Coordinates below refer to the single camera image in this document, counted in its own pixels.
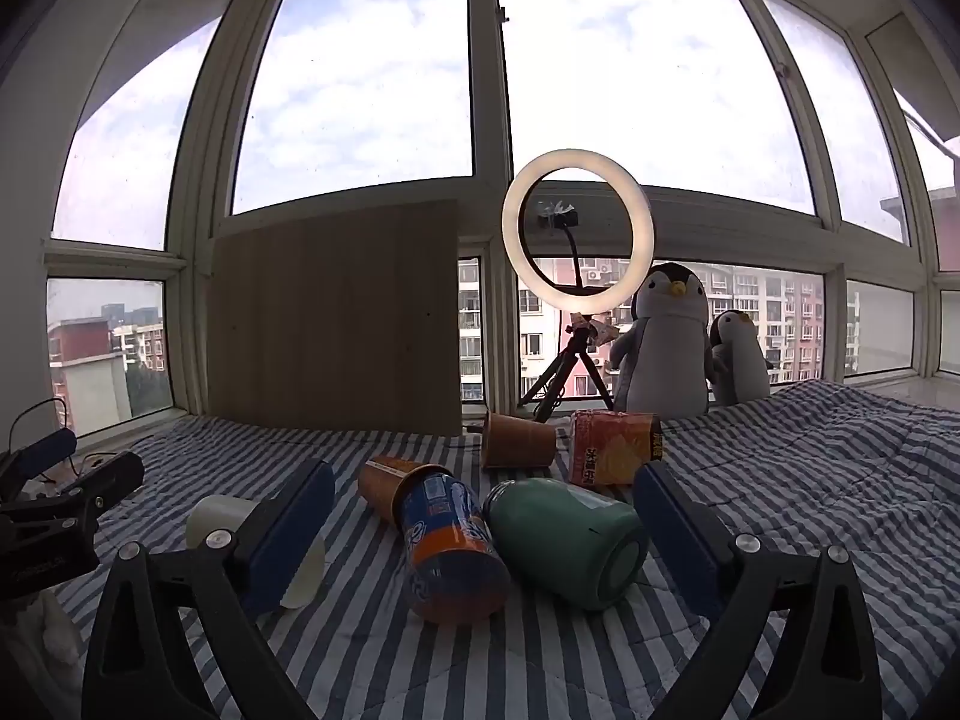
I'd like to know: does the orange paper cup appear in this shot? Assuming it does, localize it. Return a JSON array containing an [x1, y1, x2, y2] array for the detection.
[[482, 413, 556, 470]]

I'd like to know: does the white paper cup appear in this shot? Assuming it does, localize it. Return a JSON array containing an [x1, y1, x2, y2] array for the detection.
[[184, 494, 325, 611]]

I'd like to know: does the orange cup behind soda cup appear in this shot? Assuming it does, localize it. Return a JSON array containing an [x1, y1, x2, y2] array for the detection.
[[356, 457, 433, 528]]

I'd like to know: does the blue orange soda cup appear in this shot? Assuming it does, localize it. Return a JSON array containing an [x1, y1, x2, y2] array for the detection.
[[392, 465, 511, 626]]

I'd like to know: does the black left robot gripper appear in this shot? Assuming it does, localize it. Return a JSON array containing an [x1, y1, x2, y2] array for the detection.
[[2, 427, 145, 606]]

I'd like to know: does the blue white striped quilt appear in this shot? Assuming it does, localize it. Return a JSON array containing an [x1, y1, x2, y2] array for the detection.
[[96, 382, 958, 718]]

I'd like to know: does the green ceramic jar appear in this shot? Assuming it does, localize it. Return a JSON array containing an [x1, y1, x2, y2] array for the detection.
[[483, 478, 649, 613]]

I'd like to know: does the small grey penguin plush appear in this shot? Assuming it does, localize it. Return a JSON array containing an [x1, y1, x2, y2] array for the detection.
[[709, 310, 770, 406]]

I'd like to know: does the large grey penguin plush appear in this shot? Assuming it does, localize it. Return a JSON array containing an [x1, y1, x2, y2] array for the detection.
[[610, 262, 715, 419]]

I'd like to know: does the light wooden board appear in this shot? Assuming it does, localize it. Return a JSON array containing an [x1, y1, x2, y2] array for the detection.
[[206, 200, 462, 436]]

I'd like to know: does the black tripod stand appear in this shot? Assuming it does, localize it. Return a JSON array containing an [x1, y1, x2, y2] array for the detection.
[[517, 314, 615, 424]]

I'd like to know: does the black phone holder clamp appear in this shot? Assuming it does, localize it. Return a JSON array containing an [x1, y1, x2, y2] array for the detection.
[[535, 200, 579, 231]]

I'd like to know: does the white ring light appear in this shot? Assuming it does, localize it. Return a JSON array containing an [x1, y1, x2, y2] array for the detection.
[[499, 148, 658, 316]]

